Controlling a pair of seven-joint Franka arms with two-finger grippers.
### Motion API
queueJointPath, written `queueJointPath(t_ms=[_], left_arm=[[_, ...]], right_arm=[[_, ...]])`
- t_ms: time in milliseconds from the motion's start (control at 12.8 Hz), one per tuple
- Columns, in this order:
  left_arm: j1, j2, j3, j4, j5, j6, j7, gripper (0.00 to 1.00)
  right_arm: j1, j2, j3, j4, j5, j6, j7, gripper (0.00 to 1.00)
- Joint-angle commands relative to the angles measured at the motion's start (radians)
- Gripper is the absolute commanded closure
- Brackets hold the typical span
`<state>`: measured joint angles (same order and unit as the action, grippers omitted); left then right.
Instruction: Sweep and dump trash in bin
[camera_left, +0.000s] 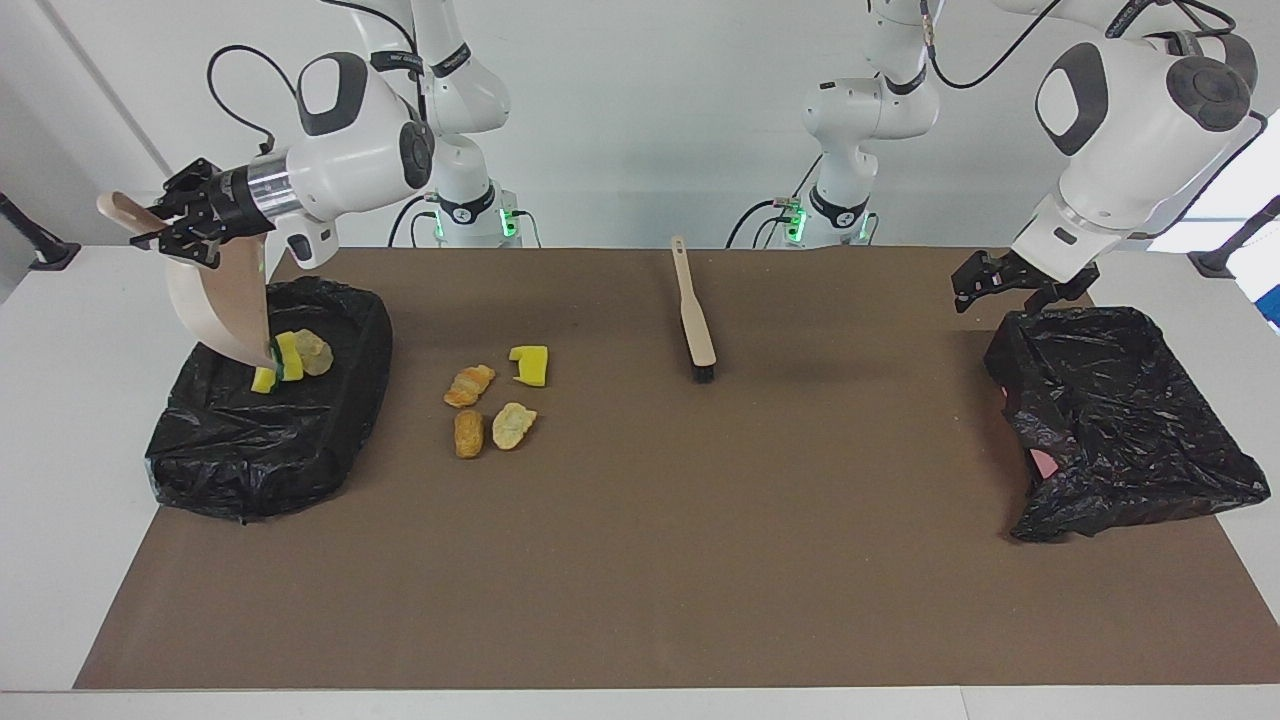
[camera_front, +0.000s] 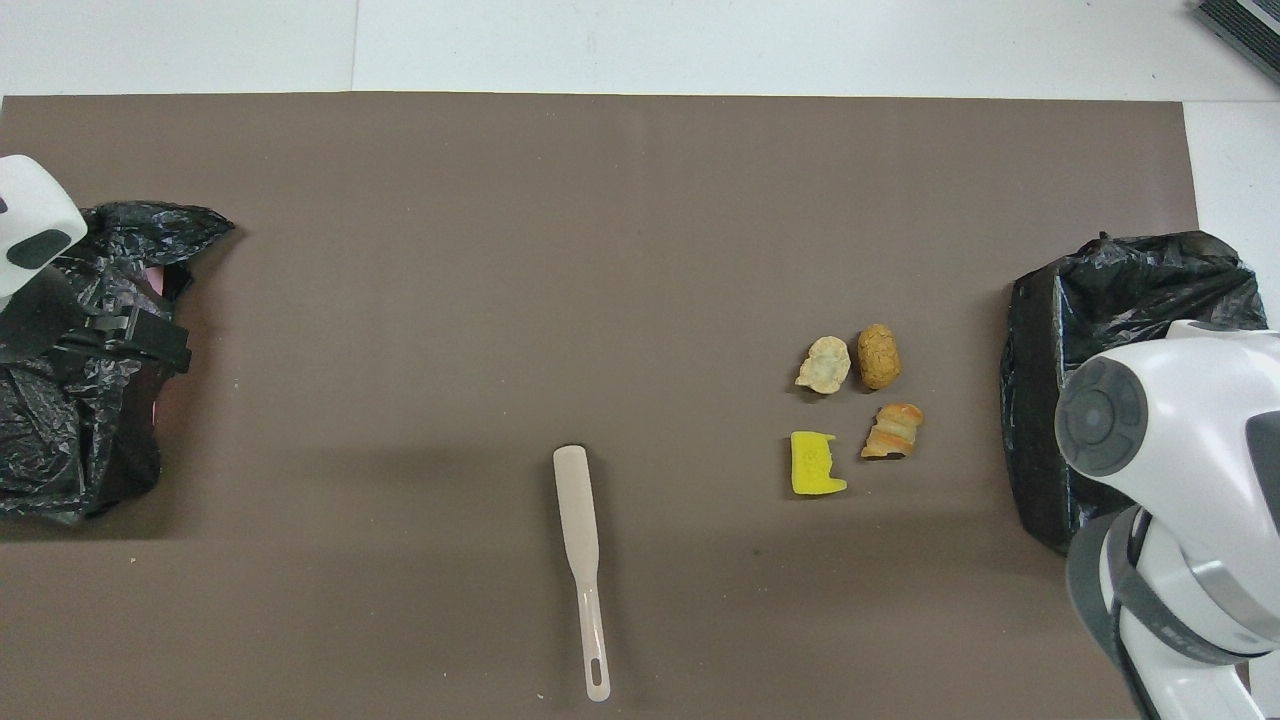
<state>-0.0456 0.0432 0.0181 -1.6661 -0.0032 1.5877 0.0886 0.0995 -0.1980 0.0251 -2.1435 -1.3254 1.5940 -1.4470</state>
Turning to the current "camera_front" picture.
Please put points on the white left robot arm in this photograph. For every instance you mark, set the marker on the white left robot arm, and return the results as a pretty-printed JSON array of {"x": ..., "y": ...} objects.
[{"x": 30, "y": 200}]

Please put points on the dark ribbed grille panel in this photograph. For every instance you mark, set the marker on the dark ribbed grille panel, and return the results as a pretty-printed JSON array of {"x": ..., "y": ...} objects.
[{"x": 1245, "y": 28}]

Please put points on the yellow sponge piece with notch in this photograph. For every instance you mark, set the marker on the yellow sponge piece with notch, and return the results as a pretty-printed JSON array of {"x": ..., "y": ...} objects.
[{"x": 815, "y": 465}]

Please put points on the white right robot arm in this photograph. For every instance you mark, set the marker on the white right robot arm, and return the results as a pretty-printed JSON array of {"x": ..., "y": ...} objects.
[{"x": 1190, "y": 450}]

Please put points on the pink bin with black bag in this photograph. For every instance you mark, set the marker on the pink bin with black bag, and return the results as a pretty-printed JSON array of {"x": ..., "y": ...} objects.
[{"x": 60, "y": 450}]

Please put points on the brown table mat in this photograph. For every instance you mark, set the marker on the brown table mat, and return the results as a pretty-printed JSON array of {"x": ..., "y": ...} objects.
[{"x": 500, "y": 250}]

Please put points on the pale rock chunk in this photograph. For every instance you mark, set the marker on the pale rock chunk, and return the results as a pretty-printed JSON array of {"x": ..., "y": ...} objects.
[{"x": 824, "y": 366}]

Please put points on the small striped croissant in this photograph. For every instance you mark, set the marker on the small striped croissant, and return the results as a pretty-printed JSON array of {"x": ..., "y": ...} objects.
[{"x": 893, "y": 430}]

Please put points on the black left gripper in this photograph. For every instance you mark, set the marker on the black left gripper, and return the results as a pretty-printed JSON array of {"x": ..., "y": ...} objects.
[{"x": 120, "y": 340}]

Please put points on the beige brush with black bristles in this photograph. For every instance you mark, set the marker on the beige brush with black bristles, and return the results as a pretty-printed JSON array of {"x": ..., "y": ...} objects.
[{"x": 577, "y": 500}]

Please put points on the brown oval bread roll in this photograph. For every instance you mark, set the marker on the brown oval bread roll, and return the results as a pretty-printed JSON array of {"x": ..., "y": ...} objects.
[{"x": 879, "y": 358}]

